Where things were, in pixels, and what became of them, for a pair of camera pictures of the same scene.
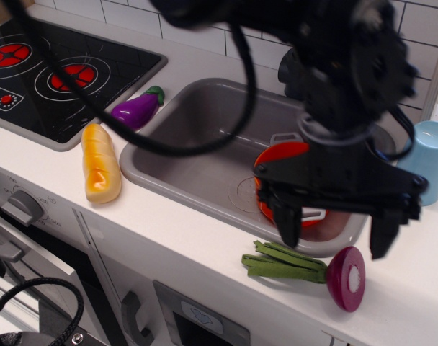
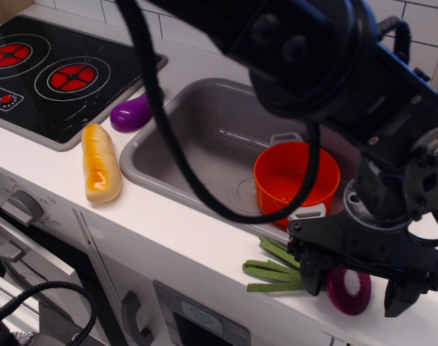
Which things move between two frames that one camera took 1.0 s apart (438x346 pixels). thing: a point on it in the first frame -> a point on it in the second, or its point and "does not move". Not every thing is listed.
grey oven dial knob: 24,207 does not move
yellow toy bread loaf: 101,166 does not move
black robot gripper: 336,171 -> 353,237
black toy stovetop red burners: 46,83 does not move
